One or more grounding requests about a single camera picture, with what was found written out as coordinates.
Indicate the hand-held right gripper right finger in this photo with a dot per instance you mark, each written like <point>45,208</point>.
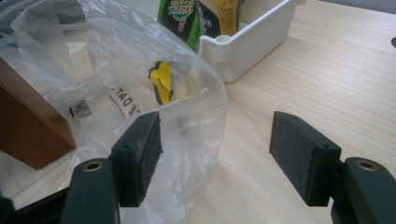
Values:
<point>305,158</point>

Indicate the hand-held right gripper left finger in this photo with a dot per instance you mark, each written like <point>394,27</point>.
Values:
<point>137,158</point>

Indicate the clear plastic bag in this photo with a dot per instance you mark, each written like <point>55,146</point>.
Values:
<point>186,149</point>

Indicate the white plastic bin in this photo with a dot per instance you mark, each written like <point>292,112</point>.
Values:
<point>249,49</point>

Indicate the green snack packet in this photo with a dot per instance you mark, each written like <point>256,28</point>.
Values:
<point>179,18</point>

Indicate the black yellow chip bag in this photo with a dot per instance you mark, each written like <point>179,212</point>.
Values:
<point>221,18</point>

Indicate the brown box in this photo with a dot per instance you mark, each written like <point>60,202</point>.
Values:
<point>28,130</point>

